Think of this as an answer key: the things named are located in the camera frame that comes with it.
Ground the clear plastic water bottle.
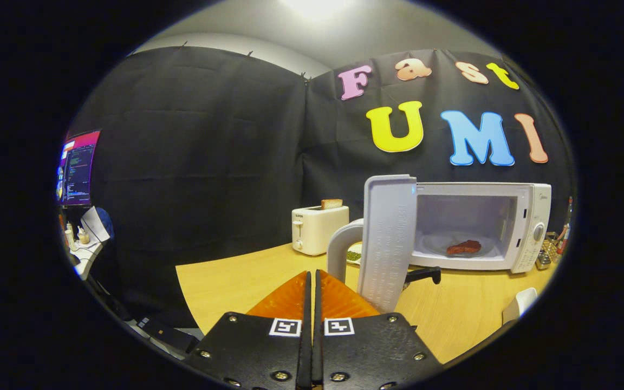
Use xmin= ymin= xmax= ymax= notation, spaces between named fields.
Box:
xmin=557 ymin=196 xmax=575 ymax=255

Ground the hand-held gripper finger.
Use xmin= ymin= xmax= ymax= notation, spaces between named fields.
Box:
xmin=315 ymin=269 xmax=444 ymax=390
xmin=182 ymin=270 xmax=314 ymax=390

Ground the reddish brown meat piece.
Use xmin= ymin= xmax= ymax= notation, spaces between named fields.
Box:
xmin=446 ymin=239 xmax=482 ymax=256

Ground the white toaster oven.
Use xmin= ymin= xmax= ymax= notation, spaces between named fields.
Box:
xmin=327 ymin=174 xmax=552 ymax=314

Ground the small white ribbed tray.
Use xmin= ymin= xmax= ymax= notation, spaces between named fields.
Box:
xmin=502 ymin=288 xmax=538 ymax=326

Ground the black flat device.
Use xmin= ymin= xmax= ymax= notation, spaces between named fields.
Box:
xmin=139 ymin=317 xmax=200 ymax=354

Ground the cream bread toaster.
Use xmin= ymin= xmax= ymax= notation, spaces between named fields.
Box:
xmin=291 ymin=205 xmax=350 ymax=256

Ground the glass turntable plate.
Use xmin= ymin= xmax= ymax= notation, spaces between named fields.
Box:
xmin=419 ymin=232 xmax=502 ymax=259

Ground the computer monitor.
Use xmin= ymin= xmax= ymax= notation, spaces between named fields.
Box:
xmin=56 ymin=129 xmax=101 ymax=207

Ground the metal wire basket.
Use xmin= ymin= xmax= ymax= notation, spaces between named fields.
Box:
xmin=535 ymin=232 xmax=562 ymax=270

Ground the white paper sheet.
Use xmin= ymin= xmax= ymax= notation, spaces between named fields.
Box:
xmin=81 ymin=206 xmax=111 ymax=243

